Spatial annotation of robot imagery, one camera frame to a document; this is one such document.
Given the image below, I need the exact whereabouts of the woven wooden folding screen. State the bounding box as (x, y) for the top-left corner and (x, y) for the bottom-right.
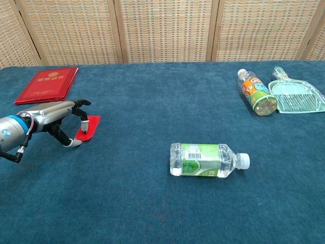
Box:
(0, 0), (325, 70)

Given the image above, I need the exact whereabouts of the red plastic piece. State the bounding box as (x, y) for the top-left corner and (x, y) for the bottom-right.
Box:
(74, 115), (102, 141)

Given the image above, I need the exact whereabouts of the pale green plastic dustpan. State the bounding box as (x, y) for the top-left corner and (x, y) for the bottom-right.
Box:
(268, 66), (325, 114)

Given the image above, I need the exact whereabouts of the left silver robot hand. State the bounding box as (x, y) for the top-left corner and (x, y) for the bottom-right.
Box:
(17, 99), (92, 148)

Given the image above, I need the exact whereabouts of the red certificate booklet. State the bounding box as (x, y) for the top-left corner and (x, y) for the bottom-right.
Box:
(14, 67), (79, 106)

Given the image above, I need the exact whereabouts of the clear green-label water bottle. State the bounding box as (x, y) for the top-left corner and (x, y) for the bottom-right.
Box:
(169, 142), (251, 178)

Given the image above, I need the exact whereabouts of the blue table cloth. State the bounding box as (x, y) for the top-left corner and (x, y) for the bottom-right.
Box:
(0, 59), (325, 244)

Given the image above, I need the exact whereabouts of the orange cartoon-label drink bottle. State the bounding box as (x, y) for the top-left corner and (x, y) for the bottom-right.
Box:
(237, 69), (277, 116)

